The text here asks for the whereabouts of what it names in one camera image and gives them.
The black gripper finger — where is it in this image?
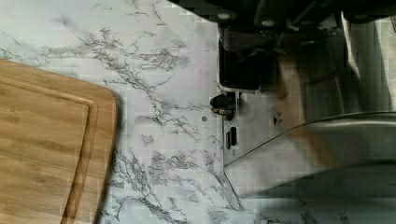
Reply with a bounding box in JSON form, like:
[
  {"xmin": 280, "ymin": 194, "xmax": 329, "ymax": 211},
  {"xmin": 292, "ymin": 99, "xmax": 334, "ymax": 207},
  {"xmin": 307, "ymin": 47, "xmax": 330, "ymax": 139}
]
[{"xmin": 218, "ymin": 23, "xmax": 279, "ymax": 91}]

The bamboo cutting board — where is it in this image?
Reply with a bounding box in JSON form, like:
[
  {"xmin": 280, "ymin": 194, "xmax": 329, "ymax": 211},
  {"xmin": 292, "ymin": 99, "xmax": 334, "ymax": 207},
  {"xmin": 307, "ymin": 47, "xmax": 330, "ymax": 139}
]
[{"xmin": 0, "ymin": 61, "xmax": 118, "ymax": 224}]

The black toaster lever knob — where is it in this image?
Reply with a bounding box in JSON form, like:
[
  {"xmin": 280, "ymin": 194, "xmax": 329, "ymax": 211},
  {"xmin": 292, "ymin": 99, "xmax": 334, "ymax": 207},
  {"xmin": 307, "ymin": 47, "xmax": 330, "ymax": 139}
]
[{"xmin": 209, "ymin": 92, "xmax": 236, "ymax": 121}]

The stainless steel toaster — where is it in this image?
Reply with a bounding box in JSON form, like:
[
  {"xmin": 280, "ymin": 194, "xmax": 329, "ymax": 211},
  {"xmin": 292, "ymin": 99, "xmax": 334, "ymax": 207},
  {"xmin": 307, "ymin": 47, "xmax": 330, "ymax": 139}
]
[{"xmin": 223, "ymin": 18, "xmax": 396, "ymax": 198}]

